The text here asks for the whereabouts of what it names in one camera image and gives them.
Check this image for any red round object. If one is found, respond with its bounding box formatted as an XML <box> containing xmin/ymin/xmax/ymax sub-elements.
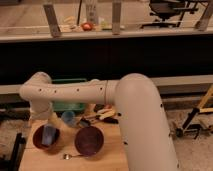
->
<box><xmin>81</xmin><ymin>22</ymin><xmax>94</xmax><ymax>31</ymax></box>

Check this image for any black office chair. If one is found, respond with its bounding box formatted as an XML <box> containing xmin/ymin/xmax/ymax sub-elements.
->
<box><xmin>141</xmin><ymin>0</ymin><xmax>198</xmax><ymax>28</ymax></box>

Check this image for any black handled utensil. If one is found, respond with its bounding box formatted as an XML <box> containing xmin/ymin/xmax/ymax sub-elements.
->
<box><xmin>101</xmin><ymin>117</ymin><xmax>119</xmax><ymax>124</ymax></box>

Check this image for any purple bowl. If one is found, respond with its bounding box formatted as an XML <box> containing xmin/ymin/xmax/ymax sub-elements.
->
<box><xmin>74</xmin><ymin>126</ymin><xmax>104</xmax><ymax>156</ymax></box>

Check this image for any red bowl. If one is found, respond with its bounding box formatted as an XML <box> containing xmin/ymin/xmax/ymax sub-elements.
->
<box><xmin>33</xmin><ymin>125</ymin><xmax>60</xmax><ymax>151</ymax></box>

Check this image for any yellow black stand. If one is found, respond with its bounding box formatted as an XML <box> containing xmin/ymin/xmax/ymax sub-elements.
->
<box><xmin>175</xmin><ymin>84</ymin><xmax>213</xmax><ymax>138</ymax></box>

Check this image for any cream and black tool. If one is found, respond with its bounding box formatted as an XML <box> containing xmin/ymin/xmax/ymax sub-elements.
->
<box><xmin>86</xmin><ymin>109</ymin><xmax>116</xmax><ymax>120</ymax></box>

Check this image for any blue cup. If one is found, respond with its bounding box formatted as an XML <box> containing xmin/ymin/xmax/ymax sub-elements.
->
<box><xmin>61</xmin><ymin>111</ymin><xmax>76</xmax><ymax>127</ymax></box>

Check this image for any black table leg frame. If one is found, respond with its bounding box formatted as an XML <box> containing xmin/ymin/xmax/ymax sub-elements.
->
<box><xmin>0</xmin><ymin>133</ymin><xmax>26</xmax><ymax>171</ymax></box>

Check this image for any metal spoon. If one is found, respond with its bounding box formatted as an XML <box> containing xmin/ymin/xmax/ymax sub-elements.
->
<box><xmin>63</xmin><ymin>153</ymin><xmax>83</xmax><ymax>160</ymax></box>

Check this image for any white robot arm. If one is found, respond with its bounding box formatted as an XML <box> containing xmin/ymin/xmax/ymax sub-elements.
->
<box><xmin>19</xmin><ymin>72</ymin><xmax>180</xmax><ymax>171</ymax></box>

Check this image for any blue sponge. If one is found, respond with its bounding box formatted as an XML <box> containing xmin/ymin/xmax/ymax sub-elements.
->
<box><xmin>42</xmin><ymin>124</ymin><xmax>56</xmax><ymax>146</ymax></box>

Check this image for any green dish rack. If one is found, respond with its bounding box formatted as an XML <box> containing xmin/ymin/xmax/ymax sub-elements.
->
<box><xmin>52</xmin><ymin>78</ymin><xmax>87</xmax><ymax>113</ymax></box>

